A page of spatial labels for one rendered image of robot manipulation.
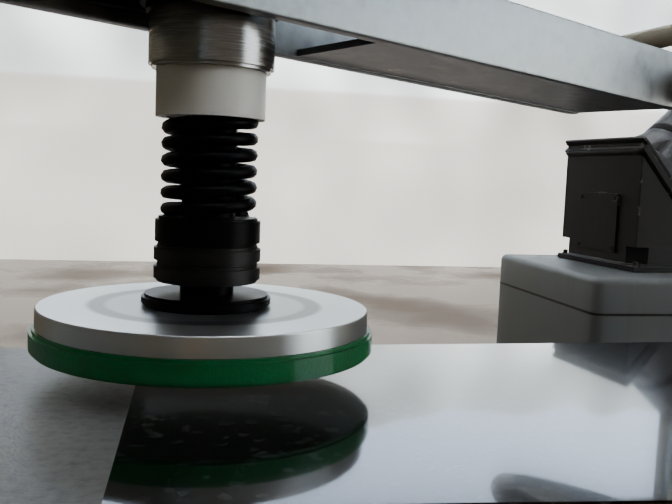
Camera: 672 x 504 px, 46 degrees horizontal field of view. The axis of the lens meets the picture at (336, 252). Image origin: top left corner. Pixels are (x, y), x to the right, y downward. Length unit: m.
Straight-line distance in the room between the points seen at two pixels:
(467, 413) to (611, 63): 0.36
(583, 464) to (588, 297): 0.99
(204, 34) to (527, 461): 0.30
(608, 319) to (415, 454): 1.01
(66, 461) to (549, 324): 1.21
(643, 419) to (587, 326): 0.89
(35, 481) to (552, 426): 0.27
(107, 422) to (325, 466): 0.13
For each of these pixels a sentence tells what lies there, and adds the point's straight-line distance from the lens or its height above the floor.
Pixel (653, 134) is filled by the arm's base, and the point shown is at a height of 1.10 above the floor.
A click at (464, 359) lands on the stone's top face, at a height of 0.87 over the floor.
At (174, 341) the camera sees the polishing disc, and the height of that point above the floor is 0.91.
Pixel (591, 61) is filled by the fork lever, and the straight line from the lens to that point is 0.70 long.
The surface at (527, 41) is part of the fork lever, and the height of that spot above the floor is 1.11.
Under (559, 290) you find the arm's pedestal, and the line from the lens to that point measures 1.48.
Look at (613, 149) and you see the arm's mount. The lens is 1.57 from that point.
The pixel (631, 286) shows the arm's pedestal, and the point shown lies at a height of 0.84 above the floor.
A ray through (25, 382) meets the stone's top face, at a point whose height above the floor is 0.87.
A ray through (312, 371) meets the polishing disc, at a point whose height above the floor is 0.89.
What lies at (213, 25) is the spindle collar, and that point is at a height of 1.09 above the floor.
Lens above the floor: 1.00
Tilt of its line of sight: 5 degrees down
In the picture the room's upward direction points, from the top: 2 degrees clockwise
